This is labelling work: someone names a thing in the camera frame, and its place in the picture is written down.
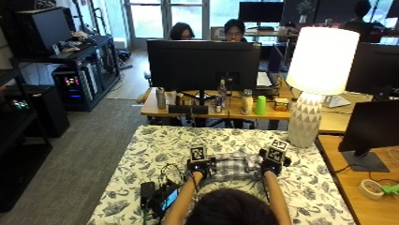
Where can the floral white tablecloth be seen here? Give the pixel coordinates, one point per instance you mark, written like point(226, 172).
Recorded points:
point(145, 162)

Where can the white marker cube on right glove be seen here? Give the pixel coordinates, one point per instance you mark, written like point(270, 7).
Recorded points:
point(276, 150)

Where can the green plastic toy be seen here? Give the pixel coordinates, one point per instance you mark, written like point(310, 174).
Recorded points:
point(389, 189)

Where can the wooden side desk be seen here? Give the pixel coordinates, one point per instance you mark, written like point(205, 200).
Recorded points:
point(366, 206)

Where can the white bottle with grey cap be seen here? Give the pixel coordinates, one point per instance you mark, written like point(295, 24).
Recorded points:
point(247, 102)

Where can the yellow small box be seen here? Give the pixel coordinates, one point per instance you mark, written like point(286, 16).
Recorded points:
point(280, 104)

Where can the black monitor beside lamp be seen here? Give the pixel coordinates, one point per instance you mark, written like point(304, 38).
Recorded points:
point(374, 68)

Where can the dark small bottle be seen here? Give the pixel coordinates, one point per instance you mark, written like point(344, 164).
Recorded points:
point(179, 98)

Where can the large black monitor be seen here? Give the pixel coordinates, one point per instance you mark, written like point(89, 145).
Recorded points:
point(203, 65)

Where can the roll of beige tape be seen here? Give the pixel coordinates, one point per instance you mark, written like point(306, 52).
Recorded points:
point(370, 189)

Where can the black monitor with square foot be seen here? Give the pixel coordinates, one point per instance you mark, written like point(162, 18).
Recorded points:
point(371, 128)

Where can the white marker cube on glove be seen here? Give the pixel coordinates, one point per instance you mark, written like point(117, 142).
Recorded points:
point(276, 150)
point(198, 153)

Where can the computer tower with coloured lights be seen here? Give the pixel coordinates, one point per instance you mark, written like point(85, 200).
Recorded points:
point(74, 86)

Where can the clear water bottle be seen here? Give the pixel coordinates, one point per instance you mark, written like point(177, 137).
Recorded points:
point(222, 90)

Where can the white lamp shade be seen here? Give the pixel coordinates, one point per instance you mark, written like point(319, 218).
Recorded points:
point(322, 59)

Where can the small slim can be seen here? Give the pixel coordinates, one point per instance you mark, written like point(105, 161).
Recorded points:
point(218, 105)

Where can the silver laptop stand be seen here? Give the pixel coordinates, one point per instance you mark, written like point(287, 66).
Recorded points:
point(336, 101)

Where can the grey plaid cloth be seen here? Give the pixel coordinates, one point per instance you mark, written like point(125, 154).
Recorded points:
point(234, 165)

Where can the black metal shelf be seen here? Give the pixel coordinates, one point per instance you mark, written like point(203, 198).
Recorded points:
point(89, 62)

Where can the white marker cube on left glove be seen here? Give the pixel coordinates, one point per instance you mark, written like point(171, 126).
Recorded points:
point(198, 153)

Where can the black computer tower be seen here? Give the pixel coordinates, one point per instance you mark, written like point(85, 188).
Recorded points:
point(41, 109)

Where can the black flat box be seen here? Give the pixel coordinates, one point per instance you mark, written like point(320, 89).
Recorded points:
point(199, 109)
point(179, 109)

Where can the person's right hand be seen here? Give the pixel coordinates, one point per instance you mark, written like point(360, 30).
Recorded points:
point(271, 165)

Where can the person's left hand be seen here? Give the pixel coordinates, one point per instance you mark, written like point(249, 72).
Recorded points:
point(199, 168)

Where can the black background monitor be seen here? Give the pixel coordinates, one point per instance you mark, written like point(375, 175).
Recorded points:
point(260, 12)

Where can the black equipment case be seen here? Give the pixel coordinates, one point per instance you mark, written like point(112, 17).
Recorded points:
point(42, 31)

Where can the white patterned lamp base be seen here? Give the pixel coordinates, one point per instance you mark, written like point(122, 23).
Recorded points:
point(304, 120)

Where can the black device with screen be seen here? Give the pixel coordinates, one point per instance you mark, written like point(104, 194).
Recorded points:
point(166, 198)

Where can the green plastic cup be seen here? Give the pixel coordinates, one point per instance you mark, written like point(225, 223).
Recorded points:
point(260, 105)

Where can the black power bank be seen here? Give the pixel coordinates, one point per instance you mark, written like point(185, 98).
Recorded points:
point(146, 191)

